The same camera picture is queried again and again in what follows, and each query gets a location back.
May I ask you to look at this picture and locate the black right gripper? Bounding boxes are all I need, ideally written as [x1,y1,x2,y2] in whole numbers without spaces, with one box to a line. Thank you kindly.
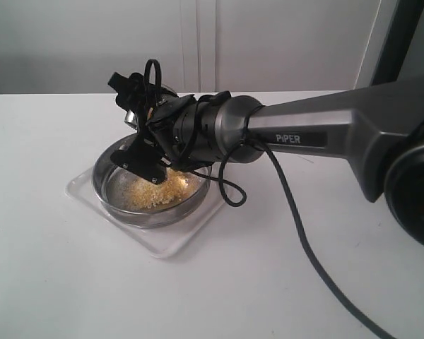
[107,72,212,184]

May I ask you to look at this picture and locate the stainless steel cup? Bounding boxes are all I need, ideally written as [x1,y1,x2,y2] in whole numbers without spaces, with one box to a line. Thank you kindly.
[121,85,178,131]

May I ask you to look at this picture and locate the yellow grain pile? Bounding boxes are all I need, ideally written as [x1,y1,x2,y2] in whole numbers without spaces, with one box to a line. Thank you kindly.
[124,169,195,210]

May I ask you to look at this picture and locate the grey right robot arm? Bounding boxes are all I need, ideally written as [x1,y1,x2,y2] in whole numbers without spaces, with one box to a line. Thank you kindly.
[109,73,424,245]

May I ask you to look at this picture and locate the round metal sieve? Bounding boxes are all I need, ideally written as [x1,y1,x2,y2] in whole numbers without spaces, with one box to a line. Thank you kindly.
[92,134,211,229]

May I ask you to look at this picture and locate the white square tray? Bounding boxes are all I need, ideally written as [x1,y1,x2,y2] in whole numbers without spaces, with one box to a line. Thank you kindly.
[66,168,225,258]

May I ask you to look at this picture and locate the white cabinet doors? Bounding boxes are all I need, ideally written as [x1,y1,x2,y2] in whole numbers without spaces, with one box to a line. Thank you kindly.
[0,1,398,94]

